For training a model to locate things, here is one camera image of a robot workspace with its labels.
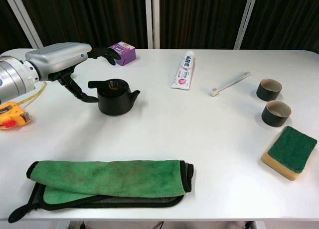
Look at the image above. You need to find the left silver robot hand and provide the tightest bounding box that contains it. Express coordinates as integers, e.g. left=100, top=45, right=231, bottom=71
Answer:
left=24, top=41, right=123, bottom=104

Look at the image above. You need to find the black teapot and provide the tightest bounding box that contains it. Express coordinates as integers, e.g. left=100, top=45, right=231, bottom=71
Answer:
left=87, top=78, right=141, bottom=115

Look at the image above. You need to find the small dark ceramic cup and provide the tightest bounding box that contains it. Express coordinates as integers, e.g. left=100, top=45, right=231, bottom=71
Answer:
left=262, top=100, right=292, bottom=127
left=256, top=78, right=283, bottom=102

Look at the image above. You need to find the black pleated curtain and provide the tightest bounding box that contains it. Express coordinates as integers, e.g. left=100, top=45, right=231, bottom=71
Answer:
left=0, top=0, right=319, bottom=54

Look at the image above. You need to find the purple small carton box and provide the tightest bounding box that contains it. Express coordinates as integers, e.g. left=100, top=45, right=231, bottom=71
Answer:
left=108, top=41, right=137, bottom=67

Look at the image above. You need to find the yellow tape measure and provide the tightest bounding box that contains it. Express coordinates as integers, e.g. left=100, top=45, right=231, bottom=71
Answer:
left=0, top=81, right=48, bottom=130

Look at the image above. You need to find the white toothpaste tube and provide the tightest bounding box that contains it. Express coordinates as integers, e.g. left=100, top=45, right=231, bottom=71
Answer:
left=170, top=50, right=195, bottom=91

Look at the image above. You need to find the green folded microfibre cloth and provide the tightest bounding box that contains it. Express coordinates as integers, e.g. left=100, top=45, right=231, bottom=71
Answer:
left=8, top=159, right=194, bottom=224

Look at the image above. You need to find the white toothbrush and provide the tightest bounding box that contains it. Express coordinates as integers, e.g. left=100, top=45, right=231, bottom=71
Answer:
left=209, top=71, right=252, bottom=97

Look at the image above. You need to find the yellow green scouring sponge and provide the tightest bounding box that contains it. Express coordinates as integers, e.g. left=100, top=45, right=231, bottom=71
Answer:
left=261, top=125, right=318, bottom=181

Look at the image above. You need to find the white frame post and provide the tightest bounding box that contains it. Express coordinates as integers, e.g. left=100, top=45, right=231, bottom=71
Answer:
left=234, top=0, right=259, bottom=50
left=4, top=0, right=43, bottom=49
left=145, top=0, right=160, bottom=50

